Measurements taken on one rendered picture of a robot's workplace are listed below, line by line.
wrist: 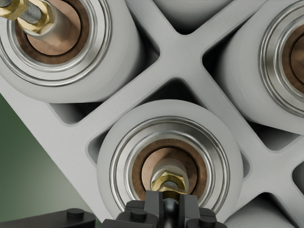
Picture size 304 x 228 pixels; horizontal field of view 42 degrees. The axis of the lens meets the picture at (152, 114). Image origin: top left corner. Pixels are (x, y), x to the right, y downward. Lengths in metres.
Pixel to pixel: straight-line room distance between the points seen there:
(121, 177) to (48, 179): 0.29
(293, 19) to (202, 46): 0.09
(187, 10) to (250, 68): 0.09
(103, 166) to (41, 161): 0.28
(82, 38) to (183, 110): 0.08
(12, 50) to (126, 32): 0.07
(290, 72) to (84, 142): 0.17
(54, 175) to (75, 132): 0.21
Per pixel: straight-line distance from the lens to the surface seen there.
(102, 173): 0.26
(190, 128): 0.25
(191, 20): 0.36
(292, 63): 0.26
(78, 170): 0.33
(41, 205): 0.54
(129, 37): 0.26
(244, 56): 0.26
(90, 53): 0.25
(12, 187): 0.55
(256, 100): 0.26
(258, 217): 0.34
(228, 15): 0.33
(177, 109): 0.25
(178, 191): 0.17
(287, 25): 0.26
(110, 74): 0.26
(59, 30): 0.24
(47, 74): 0.26
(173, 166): 0.22
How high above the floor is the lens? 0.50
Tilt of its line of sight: 87 degrees down
